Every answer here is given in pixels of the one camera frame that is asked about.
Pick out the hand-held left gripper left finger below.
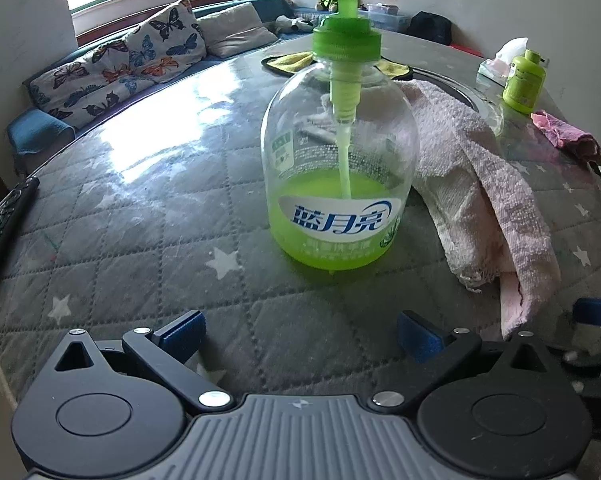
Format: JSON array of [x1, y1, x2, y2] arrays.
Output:
[[55, 310, 234, 408]]

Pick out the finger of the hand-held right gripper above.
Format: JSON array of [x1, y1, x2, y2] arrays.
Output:
[[573, 298, 601, 348]]

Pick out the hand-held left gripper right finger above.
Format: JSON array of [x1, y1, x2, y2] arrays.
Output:
[[371, 310, 551, 408]]

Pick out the clear green soap pump bottle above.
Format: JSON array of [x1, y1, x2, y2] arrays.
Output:
[[260, 0, 420, 273]]

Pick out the pink terry towel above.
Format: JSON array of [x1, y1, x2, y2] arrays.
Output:
[[321, 79, 561, 341]]

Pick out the magenta cloth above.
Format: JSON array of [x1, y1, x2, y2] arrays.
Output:
[[531, 110, 601, 163]]

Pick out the black remote control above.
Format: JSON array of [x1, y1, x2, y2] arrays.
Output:
[[0, 177, 40, 301]]

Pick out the small green bottle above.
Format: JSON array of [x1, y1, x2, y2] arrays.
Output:
[[502, 49, 547, 113]]

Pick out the blue sofa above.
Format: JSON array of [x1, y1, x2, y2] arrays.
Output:
[[6, 0, 326, 161]]

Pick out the white tissue pack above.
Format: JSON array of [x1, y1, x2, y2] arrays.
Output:
[[477, 37, 529, 86]]

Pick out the butterfly print pillow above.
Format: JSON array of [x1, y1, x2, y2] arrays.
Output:
[[23, 0, 207, 131]]

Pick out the yellow and grey cloth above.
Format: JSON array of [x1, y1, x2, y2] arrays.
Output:
[[260, 51, 415, 80]]

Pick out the beige pillow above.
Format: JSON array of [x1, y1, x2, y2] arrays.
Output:
[[196, 2, 280, 58]]

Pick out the black backpack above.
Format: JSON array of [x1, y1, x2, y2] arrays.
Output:
[[405, 11, 454, 46]]

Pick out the clear plastic storage box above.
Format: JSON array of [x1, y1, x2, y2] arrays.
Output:
[[365, 2, 411, 31]]

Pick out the black and white plush toy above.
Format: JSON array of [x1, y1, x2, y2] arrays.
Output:
[[275, 15, 314, 33]]

